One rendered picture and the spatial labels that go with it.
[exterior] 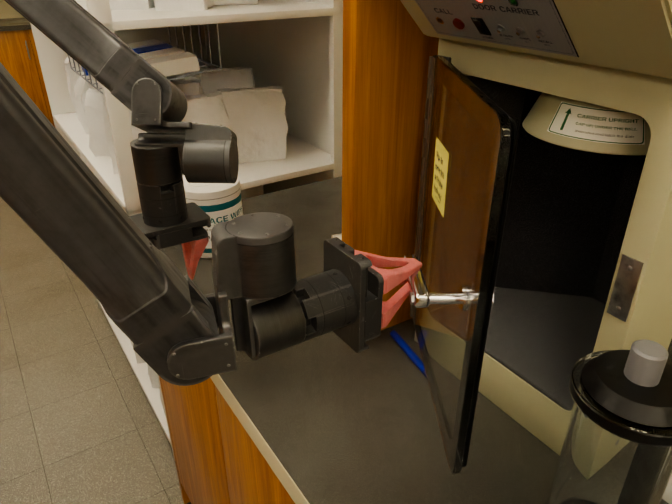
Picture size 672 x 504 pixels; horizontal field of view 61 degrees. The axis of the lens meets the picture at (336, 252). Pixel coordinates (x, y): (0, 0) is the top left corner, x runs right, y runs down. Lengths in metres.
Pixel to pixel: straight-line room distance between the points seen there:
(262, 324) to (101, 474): 1.65
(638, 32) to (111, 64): 0.56
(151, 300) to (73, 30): 0.42
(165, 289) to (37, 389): 2.08
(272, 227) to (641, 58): 0.33
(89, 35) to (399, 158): 0.43
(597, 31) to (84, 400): 2.16
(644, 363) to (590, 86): 0.27
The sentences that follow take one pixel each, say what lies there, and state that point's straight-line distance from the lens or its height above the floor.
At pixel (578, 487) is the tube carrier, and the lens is 0.61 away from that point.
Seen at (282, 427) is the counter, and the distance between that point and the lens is 0.79.
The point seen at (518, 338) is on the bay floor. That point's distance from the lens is 0.85.
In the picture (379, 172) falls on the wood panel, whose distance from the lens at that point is 0.81.
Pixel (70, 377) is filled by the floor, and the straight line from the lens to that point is 2.53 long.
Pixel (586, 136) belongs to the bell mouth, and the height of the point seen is 1.33.
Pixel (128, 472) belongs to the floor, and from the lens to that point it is 2.09.
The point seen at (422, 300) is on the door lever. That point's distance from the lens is 0.56.
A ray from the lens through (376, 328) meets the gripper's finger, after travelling 0.56.
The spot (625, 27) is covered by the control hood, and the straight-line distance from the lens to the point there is 0.53.
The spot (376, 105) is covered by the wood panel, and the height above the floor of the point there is 1.32.
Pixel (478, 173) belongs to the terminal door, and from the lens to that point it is 0.52.
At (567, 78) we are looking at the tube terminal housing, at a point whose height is 1.39.
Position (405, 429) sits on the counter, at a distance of 0.79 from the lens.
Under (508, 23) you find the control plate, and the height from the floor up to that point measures 1.44.
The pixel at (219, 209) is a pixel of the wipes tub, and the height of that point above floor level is 1.05.
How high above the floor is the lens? 1.51
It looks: 28 degrees down
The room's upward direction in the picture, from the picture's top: straight up
